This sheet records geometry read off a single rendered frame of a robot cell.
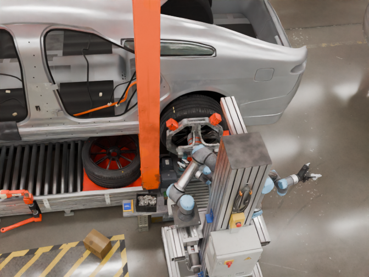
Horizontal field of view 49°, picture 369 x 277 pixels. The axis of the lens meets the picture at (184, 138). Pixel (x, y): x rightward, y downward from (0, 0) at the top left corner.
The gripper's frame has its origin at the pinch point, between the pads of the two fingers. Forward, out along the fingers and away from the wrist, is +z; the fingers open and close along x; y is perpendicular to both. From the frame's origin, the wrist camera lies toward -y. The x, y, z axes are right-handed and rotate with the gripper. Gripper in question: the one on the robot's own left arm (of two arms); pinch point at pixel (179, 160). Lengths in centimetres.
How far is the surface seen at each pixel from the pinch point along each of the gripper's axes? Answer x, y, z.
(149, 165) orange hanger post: -28.0, -10.4, 14.1
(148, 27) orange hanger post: -26, -159, 13
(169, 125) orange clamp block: 9.3, -28.0, 20.3
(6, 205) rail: -121, 51, 119
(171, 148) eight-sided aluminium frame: 10.8, 7.6, 19.1
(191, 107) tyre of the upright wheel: 34, -34, 15
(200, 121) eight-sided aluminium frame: 30.4, -29.0, 0.9
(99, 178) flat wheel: -46, 39, 65
